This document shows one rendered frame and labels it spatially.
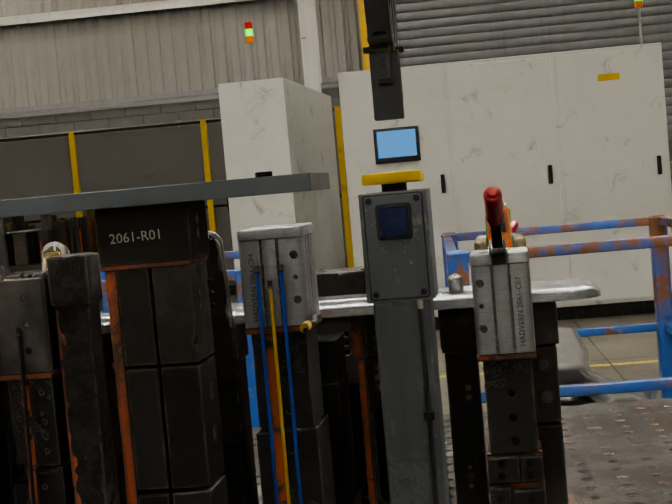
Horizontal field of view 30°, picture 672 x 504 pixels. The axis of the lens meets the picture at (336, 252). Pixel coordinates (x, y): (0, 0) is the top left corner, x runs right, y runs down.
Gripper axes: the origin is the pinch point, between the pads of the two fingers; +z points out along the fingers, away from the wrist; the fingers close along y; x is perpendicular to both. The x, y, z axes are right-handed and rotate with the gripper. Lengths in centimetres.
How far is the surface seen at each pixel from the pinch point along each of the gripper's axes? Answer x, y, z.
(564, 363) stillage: -23, 232, 68
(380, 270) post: 2.0, -3.1, 18.7
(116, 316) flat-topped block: 29.9, -3.5, 21.3
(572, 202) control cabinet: -57, 817, 44
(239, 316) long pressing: 23.2, 24.2, 25.3
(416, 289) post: -1.5, -3.1, 20.9
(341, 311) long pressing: 10.2, 24.3, 25.6
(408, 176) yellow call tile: -1.6, -2.6, 9.5
